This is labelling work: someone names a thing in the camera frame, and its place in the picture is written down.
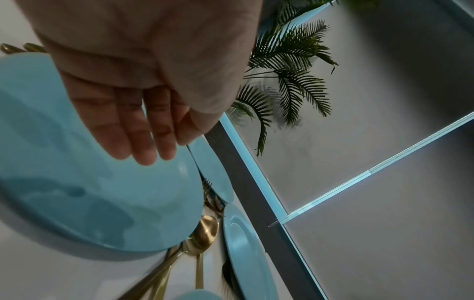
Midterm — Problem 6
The gold fork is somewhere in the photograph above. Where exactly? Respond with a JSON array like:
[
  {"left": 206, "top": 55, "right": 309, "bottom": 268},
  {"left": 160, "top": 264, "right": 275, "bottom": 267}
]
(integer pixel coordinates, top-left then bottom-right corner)
[
  {"left": 116, "top": 240, "right": 188, "bottom": 300},
  {"left": 202, "top": 177, "right": 226, "bottom": 219}
]

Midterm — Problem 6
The white roller blind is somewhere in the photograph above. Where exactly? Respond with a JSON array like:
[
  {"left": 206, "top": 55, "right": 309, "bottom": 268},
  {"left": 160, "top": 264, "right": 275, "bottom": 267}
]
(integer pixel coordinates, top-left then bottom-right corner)
[
  {"left": 285, "top": 117, "right": 474, "bottom": 300},
  {"left": 236, "top": 0, "right": 474, "bottom": 223}
]

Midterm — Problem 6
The person's left hand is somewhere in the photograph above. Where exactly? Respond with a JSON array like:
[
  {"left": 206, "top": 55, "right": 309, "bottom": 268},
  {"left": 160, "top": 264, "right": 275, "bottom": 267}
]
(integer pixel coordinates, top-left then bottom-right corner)
[{"left": 14, "top": 0, "right": 264, "bottom": 167}]

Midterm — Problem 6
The light blue plate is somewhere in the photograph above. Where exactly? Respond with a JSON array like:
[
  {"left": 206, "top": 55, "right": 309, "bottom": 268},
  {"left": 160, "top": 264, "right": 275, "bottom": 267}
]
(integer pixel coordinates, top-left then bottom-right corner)
[
  {"left": 0, "top": 54, "right": 205, "bottom": 261},
  {"left": 188, "top": 136, "right": 235, "bottom": 205},
  {"left": 222, "top": 203, "right": 279, "bottom": 300}
]

